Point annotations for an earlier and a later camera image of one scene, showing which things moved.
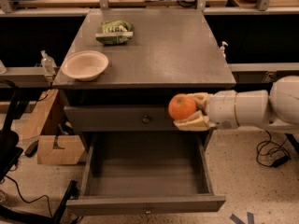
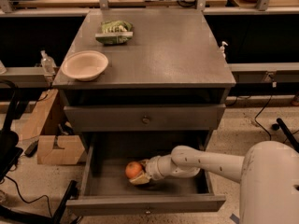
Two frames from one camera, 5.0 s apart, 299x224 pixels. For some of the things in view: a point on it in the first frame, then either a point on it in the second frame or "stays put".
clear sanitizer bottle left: [48, 63] stays put
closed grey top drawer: [119, 119] stays put
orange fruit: [180, 105] to [133, 169]
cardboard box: [73, 146] stays put
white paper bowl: [85, 65] stays put
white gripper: [220, 108] to [153, 168]
